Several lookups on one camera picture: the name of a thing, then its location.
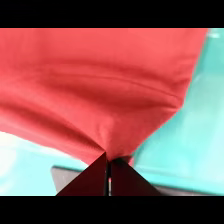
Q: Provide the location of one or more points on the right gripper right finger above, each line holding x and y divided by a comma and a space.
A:
128, 180

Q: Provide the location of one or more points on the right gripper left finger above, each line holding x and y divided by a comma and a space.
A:
91, 180

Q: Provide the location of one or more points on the red garment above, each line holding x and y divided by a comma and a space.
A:
93, 86

